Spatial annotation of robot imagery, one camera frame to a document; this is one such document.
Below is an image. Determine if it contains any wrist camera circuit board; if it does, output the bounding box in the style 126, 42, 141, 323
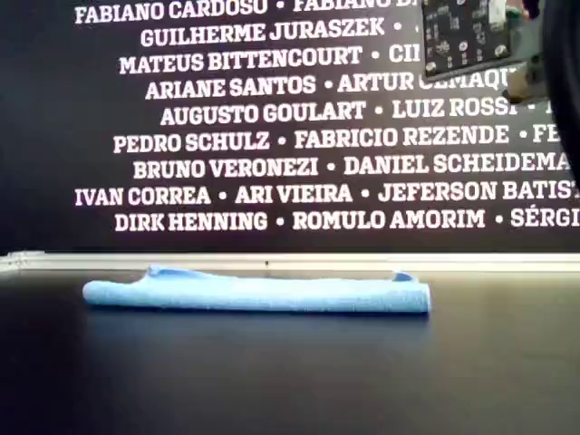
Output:
420, 0, 517, 79

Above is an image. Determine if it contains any black banner with white names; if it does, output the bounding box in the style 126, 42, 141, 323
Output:
0, 0, 580, 255

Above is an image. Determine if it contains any light blue microfiber cloth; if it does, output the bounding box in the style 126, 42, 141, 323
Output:
82, 264, 431, 315

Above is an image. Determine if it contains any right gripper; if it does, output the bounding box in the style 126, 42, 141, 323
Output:
501, 4, 547, 104

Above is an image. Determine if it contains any thick black camera cable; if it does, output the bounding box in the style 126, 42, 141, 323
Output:
538, 0, 580, 187

